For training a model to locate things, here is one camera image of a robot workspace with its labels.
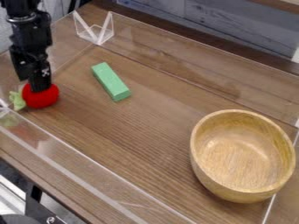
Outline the wooden bowl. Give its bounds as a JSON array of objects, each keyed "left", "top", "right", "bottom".
[{"left": 190, "top": 109, "right": 297, "bottom": 204}]

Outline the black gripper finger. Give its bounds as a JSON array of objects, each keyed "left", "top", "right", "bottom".
[
  {"left": 29, "top": 60, "right": 53, "bottom": 93},
  {"left": 10, "top": 47, "right": 31, "bottom": 81}
]

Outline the clear acrylic tray wall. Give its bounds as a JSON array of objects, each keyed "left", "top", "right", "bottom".
[{"left": 0, "top": 101, "right": 196, "bottom": 224}]

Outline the clear acrylic corner bracket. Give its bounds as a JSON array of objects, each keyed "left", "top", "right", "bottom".
[{"left": 73, "top": 11, "right": 115, "bottom": 46}]

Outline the green foam block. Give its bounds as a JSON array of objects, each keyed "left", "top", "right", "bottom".
[{"left": 91, "top": 62, "right": 131, "bottom": 102}]

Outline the black table leg bracket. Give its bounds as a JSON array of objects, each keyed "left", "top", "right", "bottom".
[{"left": 25, "top": 185, "right": 67, "bottom": 224}]

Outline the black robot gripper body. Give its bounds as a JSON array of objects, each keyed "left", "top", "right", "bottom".
[{"left": 0, "top": 0, "right": 53, "bottom": 63}]

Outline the red plush tomato green leaf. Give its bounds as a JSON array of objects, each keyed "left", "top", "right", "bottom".
[{"left": 9, "top": 83, "right": 61, "bottom": 111}]

